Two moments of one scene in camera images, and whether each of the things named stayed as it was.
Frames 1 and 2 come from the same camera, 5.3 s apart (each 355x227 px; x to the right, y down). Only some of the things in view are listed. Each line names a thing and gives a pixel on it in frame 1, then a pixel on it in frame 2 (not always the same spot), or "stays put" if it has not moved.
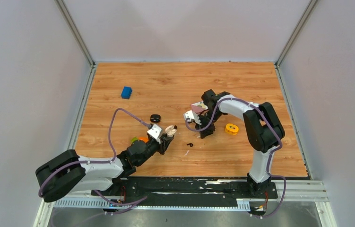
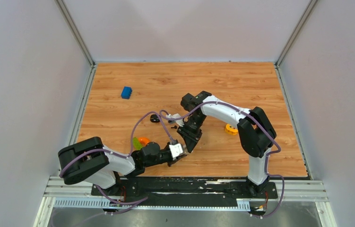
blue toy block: x=126 y=92 stays put
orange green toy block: x=145 y=139 stays put
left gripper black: x=165 y=142 -> x=172 y=161
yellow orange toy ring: x=231 y=128 stays put
